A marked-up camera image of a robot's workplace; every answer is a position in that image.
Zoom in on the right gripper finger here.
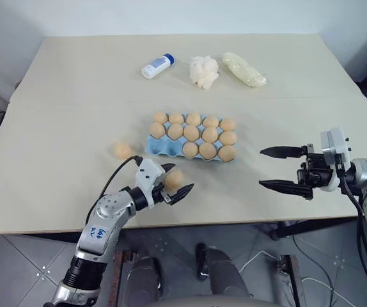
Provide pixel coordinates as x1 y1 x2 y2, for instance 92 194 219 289
259 145 308 160
258 179 314 201

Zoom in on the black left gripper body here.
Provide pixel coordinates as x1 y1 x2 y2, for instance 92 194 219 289
153 182 172 205

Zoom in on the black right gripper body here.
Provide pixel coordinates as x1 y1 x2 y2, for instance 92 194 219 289
296 144 334 192

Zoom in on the blue egg carton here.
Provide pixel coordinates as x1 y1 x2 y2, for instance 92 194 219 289
146 111 238 164

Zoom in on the black table support bar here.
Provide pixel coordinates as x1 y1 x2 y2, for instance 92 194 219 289
269 218 359 242

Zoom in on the dark rounded shape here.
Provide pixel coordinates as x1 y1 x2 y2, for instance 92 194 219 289
127 255 164 307
195 242 252 307

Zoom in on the clear plastic bag roll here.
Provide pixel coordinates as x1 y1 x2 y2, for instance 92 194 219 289
221 52 269 88

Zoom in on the crumpled white plastic wad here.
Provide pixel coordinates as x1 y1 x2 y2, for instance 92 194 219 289
189 56 220 90

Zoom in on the white bottle with blue cap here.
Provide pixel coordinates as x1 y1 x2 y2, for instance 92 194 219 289
141 53 175 79

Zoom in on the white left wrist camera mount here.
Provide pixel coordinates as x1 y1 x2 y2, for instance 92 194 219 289
134 157 166 210

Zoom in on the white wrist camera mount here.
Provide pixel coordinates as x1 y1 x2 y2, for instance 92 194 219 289
134 157 166 210
319 127 352 193

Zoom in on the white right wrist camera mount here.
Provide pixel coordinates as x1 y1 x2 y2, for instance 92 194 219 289
319 127 352 193

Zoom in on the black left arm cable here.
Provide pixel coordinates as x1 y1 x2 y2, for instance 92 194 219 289
86 155 141 224

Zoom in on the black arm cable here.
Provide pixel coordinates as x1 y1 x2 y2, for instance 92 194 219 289
86 155 141 224
334 153 367 298

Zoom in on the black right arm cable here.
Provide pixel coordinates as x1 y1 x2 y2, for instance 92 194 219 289
334 153 367 298

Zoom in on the white floor cable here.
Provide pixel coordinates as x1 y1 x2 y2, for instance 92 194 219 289
239 250 335 307

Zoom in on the dark wooden frame rail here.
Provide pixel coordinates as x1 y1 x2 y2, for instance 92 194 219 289
112 249 132 307
277 254 303 307

